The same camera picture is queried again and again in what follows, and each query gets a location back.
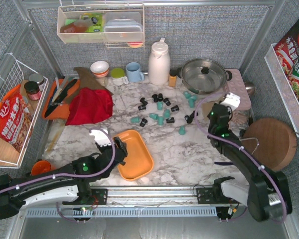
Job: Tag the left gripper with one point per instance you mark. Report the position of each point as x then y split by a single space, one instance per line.
118 148

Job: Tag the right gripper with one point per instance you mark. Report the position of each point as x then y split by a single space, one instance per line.
215 109

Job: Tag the orange storage basket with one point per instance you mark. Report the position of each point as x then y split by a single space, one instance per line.
139 161

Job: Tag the cork mat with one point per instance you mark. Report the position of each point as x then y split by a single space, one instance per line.
206 108

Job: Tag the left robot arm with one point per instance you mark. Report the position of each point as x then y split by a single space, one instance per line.
15 193

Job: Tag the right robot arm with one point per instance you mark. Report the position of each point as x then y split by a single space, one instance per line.
251 174

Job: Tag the black coffee capsule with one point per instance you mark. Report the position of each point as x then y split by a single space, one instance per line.
155 98
143 101
175 108
141 107
170 120
143 122
189 118
160 97
167 101

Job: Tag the striped oven mitt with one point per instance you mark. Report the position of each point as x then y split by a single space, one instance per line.
239 120

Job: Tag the pink egg tray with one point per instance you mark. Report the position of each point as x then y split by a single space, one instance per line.
236 85

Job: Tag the steel pot with lid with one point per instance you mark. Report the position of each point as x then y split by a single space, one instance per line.
204 76

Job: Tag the steel ladle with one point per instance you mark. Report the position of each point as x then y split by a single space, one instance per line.
250 88

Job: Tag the red cloth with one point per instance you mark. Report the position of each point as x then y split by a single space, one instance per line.
90 107

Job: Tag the orange spice bottle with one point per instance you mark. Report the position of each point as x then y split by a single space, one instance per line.
172 78

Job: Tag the round wooden cutting board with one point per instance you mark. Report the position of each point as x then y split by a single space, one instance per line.
272 142

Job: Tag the orange cutting tray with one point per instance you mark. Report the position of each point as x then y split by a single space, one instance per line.
62 111

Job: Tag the green lidded cup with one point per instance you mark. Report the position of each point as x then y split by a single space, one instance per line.
118 77

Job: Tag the brown felt cloth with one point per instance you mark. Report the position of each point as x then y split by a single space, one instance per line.
86 80

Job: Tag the black kitchen knife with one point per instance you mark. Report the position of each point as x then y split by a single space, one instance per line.
64 93

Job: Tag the blue mug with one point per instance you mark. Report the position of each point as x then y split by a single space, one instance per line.
134 72

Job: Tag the orange cup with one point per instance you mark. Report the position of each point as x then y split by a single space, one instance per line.
41 167

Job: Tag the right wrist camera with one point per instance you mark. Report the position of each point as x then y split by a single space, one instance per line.
231 100

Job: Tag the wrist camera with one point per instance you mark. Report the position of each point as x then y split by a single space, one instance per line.
231 100
100 137

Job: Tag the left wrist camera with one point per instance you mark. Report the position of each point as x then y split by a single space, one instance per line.
100 137

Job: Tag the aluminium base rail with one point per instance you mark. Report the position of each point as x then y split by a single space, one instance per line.
157 201

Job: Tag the right wire basket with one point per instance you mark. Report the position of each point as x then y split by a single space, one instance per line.
286 93

